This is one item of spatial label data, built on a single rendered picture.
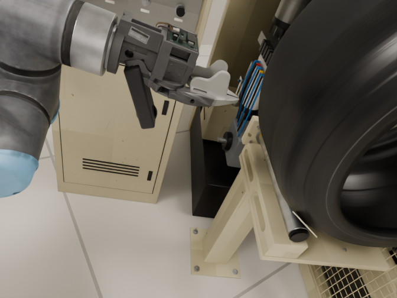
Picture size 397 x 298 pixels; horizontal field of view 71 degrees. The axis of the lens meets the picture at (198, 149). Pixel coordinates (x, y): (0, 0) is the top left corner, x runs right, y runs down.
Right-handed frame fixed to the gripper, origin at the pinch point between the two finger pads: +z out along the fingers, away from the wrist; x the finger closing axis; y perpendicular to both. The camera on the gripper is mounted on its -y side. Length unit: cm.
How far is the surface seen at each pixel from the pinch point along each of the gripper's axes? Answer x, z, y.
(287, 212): -3.7, 24.5, -20.3
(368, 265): -9, 53, -28
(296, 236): -9.1, 25.7, -21.1
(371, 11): -2.0, 10.6, 20.1
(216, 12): 326, 58, -66
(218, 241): 28, 42, -87
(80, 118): 60, -33, -64
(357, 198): 3.7, 46.6, -17.0
